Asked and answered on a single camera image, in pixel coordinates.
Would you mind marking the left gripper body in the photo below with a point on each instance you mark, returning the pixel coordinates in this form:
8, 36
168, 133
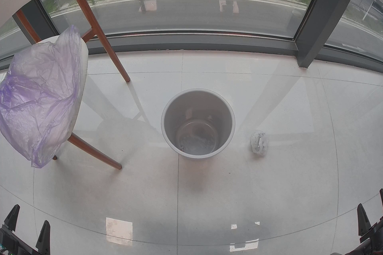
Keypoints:
10, 243

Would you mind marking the window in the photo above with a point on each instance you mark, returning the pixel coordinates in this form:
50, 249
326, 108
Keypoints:
194, 2

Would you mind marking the crumpled white paper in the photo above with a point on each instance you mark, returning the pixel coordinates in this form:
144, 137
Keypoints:
259, 143

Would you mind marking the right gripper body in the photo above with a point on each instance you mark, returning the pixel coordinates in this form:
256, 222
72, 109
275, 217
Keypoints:
374, 243

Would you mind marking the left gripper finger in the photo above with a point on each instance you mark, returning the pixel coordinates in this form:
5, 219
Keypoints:
44, 237
12, 218

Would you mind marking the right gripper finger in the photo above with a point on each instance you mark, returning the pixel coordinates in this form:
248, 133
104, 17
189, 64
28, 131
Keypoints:
363, 222
381, 198

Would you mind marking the white chair with wooden legs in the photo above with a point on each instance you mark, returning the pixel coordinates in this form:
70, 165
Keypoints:
98, 38

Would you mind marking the white trash bin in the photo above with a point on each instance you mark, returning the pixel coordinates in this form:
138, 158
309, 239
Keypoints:
172, 116

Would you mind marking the purple plastic bag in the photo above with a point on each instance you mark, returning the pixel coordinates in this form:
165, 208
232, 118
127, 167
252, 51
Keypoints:
39, 98

